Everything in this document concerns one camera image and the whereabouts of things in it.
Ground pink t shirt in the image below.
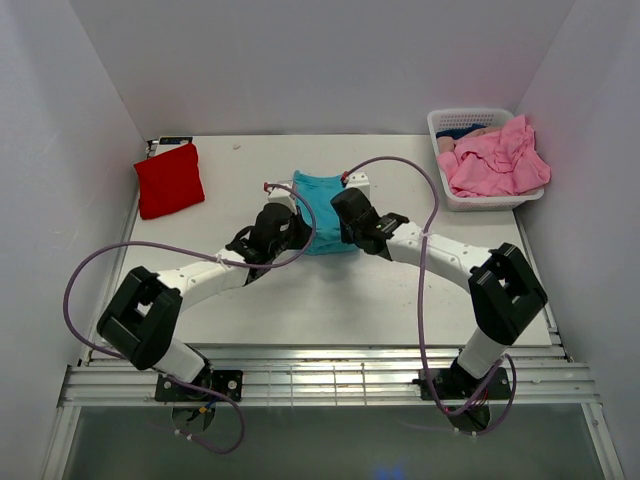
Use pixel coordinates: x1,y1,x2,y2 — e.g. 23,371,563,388
436,115,551,198

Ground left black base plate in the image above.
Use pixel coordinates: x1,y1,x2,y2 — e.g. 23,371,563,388
154,370,244,403

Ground folded red t shirt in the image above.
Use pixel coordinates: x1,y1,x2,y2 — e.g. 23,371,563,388
134,143,205,220

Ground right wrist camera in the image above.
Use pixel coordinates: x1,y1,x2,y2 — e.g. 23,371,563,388
341,171,370,198

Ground teal t shirt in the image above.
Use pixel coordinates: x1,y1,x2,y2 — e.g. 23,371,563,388
293,170,357,256

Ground dark blue garment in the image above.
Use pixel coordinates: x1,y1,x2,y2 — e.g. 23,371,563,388
436,126,481,140

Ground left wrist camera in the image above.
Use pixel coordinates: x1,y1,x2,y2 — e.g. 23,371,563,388
264,180,297,212

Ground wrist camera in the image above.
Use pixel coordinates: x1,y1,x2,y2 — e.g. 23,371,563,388
264,180,297,212
341,171,370,198

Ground blue label plate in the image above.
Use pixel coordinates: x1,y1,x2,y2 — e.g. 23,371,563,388
158,136,193,146

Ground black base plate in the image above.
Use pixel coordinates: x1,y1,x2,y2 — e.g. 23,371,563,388
412,367,511,401
154,370,244,403

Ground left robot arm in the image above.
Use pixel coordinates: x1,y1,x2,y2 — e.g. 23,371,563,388
97,203,312,400

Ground aluminium rail frame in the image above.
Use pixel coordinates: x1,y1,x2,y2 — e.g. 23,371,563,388
61,206,599,407

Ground beige garment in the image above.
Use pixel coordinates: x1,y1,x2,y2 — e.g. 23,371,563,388
436,127,500,153

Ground white plastic basket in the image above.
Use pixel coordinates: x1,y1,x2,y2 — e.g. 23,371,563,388
427,108,546,211

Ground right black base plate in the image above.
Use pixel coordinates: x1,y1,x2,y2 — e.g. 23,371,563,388
412,367,511,401

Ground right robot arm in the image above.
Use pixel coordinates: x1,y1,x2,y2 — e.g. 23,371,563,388
331,188,548,399

